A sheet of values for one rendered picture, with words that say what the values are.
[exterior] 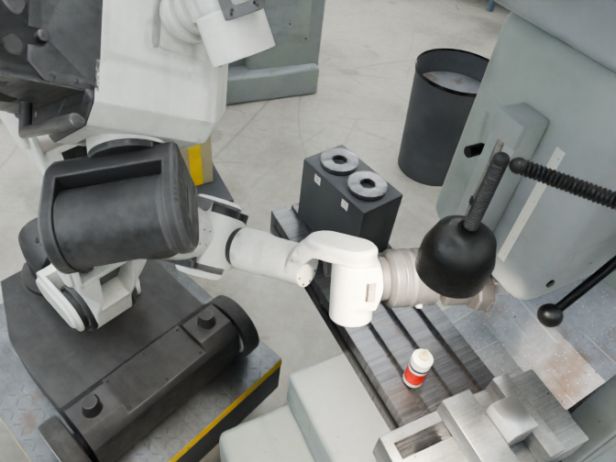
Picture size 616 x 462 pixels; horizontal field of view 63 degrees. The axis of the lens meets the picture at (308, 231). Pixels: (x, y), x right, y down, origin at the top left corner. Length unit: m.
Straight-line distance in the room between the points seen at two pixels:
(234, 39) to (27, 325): 1.25
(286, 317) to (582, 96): 1.80
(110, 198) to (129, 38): 0.16
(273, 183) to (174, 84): 2.25
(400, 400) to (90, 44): 0.81
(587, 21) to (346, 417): 0.84
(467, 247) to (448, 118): 2.25
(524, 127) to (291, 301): 1.80
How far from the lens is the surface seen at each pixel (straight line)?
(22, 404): 1.69
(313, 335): 2.17
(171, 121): 0.58
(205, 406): 1.57
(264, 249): 0.79
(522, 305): 1.26
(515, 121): 0.56
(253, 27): 0.50
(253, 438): 1.20
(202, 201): 0.80
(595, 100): 0.55
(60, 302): 1.43
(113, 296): 1.37
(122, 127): 0.56
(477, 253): 0.48
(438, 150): 2.83
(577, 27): 0.52
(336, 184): 1.13
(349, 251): 0.70
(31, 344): 1.58
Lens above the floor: 1.81
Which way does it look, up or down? 45 degrees down
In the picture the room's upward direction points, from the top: 8 degrees clockwise
